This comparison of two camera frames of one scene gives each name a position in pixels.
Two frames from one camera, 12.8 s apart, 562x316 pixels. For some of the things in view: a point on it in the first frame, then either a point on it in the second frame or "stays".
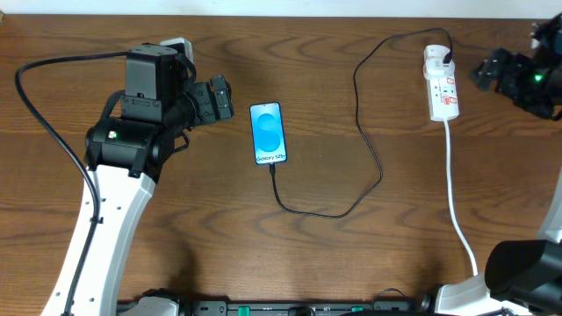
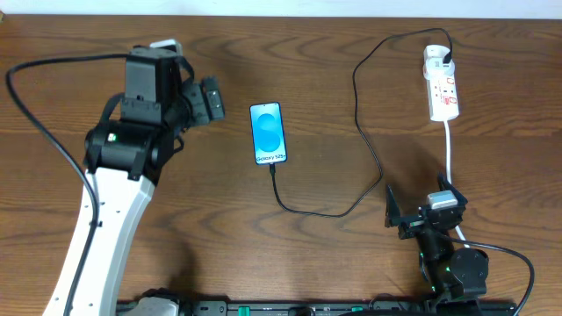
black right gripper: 518,65 to 411,224
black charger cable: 447,59 stays
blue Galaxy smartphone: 268,133 stays
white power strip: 443,93 stays
